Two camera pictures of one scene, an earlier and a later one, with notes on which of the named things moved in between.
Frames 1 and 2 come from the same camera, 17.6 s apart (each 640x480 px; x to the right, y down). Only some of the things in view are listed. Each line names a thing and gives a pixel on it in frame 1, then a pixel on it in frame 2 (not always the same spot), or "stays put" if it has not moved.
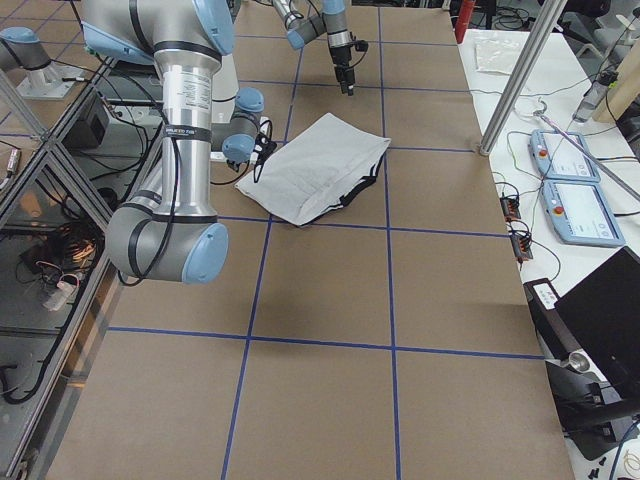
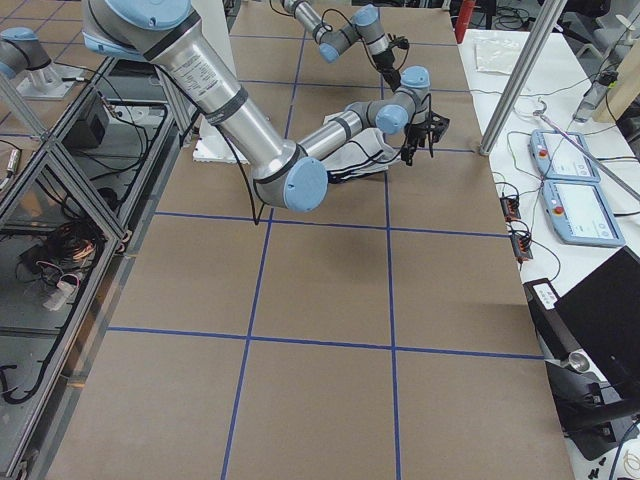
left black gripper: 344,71 → 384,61
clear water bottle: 594,96 stays put
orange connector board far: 510,209 stays put
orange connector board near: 521,245 stays put
